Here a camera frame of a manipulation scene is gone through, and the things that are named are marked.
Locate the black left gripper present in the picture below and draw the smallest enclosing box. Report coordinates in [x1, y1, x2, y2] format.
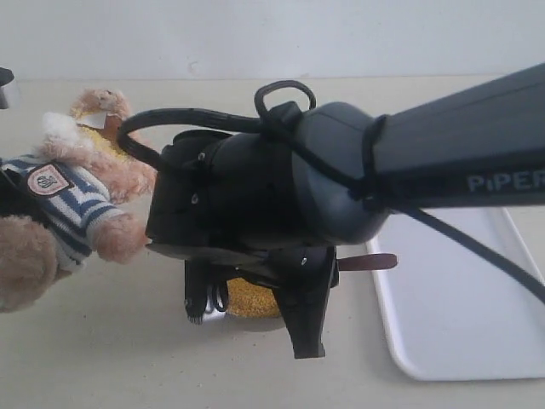
[0, 66, 49, 226]

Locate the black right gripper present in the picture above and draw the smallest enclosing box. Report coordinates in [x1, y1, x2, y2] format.
[146, 102, 335, 325]

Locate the plush teddy bear striped shirt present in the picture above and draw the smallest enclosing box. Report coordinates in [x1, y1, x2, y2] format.
[0, 87, 159, 315]

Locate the dark brown wooden spoon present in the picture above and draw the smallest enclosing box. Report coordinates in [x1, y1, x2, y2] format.
[337, 253, 399, 272]

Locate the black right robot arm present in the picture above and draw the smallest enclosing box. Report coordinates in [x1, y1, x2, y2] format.
[146, 66, 544, 359]

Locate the yellow millet grain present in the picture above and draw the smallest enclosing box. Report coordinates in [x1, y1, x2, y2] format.
[227, 278, 280, 319]

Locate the metal bowl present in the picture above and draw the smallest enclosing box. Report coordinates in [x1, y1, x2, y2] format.
[199, 297, 285, 332]

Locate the white rectangular plastic tray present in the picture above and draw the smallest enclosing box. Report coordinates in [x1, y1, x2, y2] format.
[368, 216, 544, 381]

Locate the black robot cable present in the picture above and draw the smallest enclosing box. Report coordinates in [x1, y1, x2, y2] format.
[115, 79, 545, 306]

